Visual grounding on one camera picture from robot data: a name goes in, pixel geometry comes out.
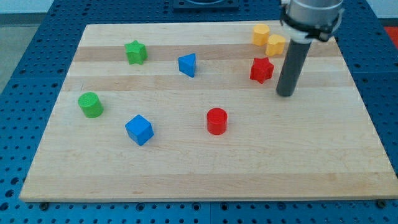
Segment yellow hexagon block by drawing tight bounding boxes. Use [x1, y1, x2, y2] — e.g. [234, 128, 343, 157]
[252, 24, 270, 46]

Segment red cylinder block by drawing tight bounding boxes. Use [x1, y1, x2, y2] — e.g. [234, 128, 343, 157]
[206, 108, 228, 135]

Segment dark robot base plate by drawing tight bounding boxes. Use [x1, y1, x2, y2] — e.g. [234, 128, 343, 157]
[171, 0, 239, 11]

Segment blue triangle block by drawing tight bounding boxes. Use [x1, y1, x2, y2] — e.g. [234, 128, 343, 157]
[178, 54, 196, 78]

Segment wooden board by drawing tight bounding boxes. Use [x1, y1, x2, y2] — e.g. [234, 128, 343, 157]
[20, 21, 397, 202]

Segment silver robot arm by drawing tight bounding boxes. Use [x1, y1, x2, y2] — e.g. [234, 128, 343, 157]
[276, 0, 344, 97]

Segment green cylinder block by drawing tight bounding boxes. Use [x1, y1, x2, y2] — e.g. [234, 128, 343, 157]
[78, 92, 103, 118]

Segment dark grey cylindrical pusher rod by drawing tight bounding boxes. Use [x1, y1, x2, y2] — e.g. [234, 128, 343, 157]
[276, 40, 311, 97]

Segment green star block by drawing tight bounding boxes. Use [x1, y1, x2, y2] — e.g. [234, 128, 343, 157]
[124, 40, 147, 65]

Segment blue cube block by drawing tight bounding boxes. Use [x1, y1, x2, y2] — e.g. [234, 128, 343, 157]
[125, 114, 154, 146]

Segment yellow heart block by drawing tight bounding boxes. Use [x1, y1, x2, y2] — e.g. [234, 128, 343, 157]
[266, 34, 285, 57]

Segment red star block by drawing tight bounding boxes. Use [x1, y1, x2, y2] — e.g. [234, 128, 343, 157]
[249, 57, 274, 84]

